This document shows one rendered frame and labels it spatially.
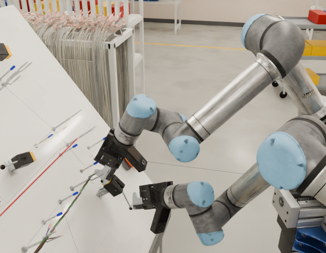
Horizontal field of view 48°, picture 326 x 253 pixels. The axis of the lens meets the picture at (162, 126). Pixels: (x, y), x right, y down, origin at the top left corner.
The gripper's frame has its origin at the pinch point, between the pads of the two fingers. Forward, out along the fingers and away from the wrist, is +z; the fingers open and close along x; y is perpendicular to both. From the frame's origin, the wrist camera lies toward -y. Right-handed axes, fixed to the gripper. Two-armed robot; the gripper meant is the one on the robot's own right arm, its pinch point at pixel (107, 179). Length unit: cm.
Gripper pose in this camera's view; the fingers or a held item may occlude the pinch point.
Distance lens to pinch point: 127.5
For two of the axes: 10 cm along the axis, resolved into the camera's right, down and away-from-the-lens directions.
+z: -4.4, 6.9, 5.7
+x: -1.8, 5.6, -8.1
